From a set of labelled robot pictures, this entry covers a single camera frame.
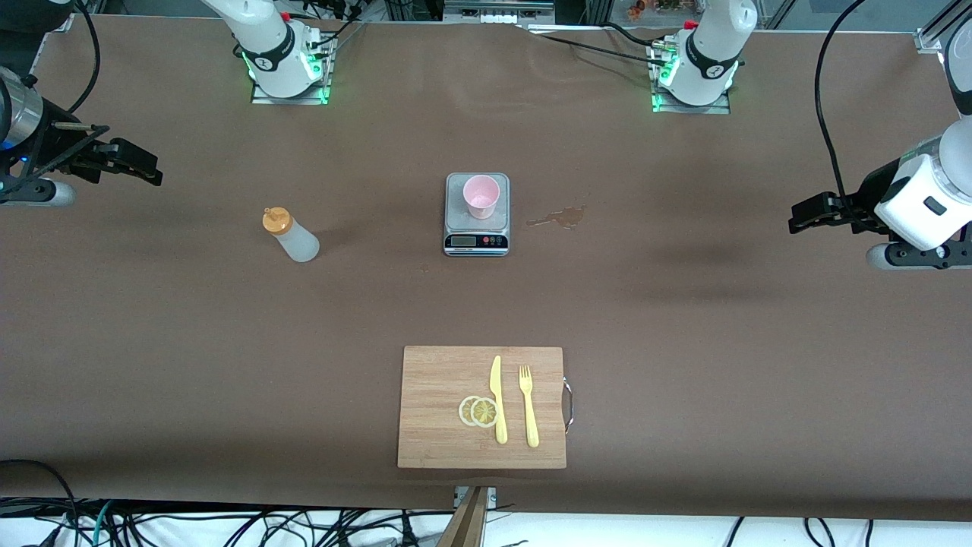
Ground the translucent sauce bottle orange cap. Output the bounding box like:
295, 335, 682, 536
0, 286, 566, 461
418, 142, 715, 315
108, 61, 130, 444
262, 207, 320, 264

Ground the pink plastic cup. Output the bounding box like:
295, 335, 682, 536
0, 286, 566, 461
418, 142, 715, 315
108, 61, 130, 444
463, 175, 500, 220

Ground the brown table cover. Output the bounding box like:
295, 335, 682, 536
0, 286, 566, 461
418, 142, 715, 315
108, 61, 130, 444
0, 14, 972, 521

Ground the colourful small items pile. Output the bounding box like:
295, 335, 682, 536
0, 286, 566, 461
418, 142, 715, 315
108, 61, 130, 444
626, 0, 688, 20

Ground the silver digital kitchen scale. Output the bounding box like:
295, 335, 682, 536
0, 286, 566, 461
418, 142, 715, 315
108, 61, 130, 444
443, 172, 510, 258

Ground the bamboo cutting board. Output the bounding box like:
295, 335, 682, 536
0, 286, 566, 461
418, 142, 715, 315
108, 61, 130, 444
397, 346, 567, 470

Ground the yellow plastic fork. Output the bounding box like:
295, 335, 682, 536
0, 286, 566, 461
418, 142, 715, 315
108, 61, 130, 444
519, 365, 540, 448

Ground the yellow plastic knife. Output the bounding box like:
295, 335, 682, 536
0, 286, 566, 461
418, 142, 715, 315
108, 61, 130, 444
490, 356, 509, 445

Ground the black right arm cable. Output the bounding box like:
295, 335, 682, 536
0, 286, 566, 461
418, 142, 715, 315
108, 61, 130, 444
67, 0, 102, 115

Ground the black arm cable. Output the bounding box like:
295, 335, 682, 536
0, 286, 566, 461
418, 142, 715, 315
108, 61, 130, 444
67, 0, 102, 115
816, 0, 870, 210

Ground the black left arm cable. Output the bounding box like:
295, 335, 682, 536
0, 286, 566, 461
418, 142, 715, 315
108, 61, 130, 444
816, 0, 870, 210

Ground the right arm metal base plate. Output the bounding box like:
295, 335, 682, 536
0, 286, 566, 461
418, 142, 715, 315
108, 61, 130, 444
251, 34, 335, 106

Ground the aluminium frame corner profile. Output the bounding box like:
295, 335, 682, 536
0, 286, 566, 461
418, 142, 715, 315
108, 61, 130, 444
915, 0, 972, 54

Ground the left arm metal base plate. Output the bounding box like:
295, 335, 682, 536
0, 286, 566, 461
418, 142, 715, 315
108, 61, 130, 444
651, 42, 731, 115

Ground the short black table cable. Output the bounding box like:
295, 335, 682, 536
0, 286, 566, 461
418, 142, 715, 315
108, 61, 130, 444
604, 21, 671, 52

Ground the long black table cable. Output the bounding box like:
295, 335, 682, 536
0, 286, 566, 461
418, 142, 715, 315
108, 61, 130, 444
524, 30, 669, 68

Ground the black looped floor cable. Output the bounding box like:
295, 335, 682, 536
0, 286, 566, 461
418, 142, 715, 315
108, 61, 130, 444
0, 459, 77, 533

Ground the teal floor cable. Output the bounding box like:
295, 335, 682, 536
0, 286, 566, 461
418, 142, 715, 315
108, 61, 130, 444
90, 500, 115, 547

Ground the wooden post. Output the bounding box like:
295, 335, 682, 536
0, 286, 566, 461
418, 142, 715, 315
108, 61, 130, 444
437, 486, 488, 547

